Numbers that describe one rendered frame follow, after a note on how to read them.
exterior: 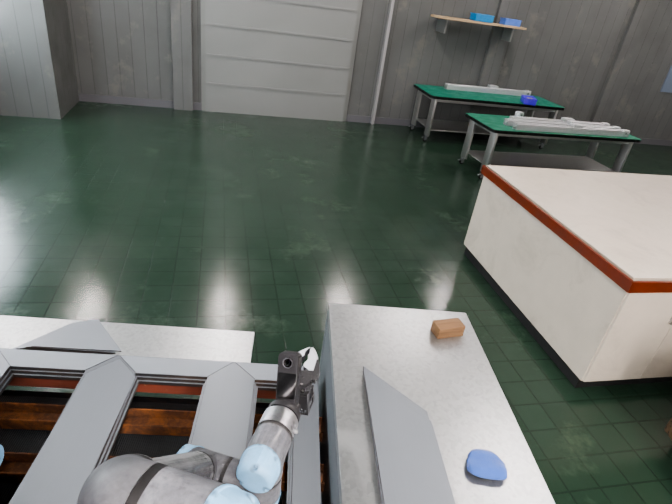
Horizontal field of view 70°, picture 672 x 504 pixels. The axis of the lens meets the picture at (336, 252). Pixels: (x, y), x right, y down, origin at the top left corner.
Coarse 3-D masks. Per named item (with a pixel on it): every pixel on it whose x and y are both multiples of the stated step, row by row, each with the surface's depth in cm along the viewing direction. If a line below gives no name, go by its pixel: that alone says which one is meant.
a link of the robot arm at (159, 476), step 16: (160, 464) 62; (144, 480) 58; (160, 480) 58; (176, 480) 59; (192, 480) 59; (208, 480) 60; (128, 496) 56; (144, 496) 56; (160, 496) 56; (176, 496) 56; (192, 496) 57; (208, 496) 57; (224, 496) 58; (240, 496) 58
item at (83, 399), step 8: (80, 392) 170; (88, 392) 170; (96, 392) 171; (104, 392) 171; (112, 392) 172; (72, 400) 166; (80, 400) 167; (88, 400) 167; (96, 400) 168; (104, 400) 168; (112, 400) 169; (120, 400) 169; (88, 408) 164; (96, 408) 165; (104, 408) 165; (112, 408) 166; (120, 408) 166
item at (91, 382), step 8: (88, 376) 176; (96, 376) 177; (104, 376) 177; (112, 376) 178; (120, 376) 178; (80, 384) 173; (88, 384) 173; (96, 384) 174; (104, 384) 174; (112, 384) 175; (120, 384) 175; (128, 384) 176; (120, 392) 172; (128, 392) 172
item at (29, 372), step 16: (16, 368) 177; (32, 368) 177; (48, 368) 178; (0, 384) 170; (160, 384) 183; (176, 384) 183; (192, 384) 183; (256, 384) 186; (272, 384) 187; (128, 400) 172; (256, 400) 182; (112, 432) 159; (192, 432) 163; (112, 448) 157; (96, 464) 147; (288, 464) 159; (288, 480) 154; (288, 496) 149
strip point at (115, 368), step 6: (120, 360) 185; (102, 366) 182; (108, 366) 182; (114, 366) 182; (120, 366) 183; (126, 366) 183; (90, 372) 178; (96, 372) 179; (102, 372) 179; (108, 372) 179; (114, 372) 180; (120, 372) 180; (126, 372) 180
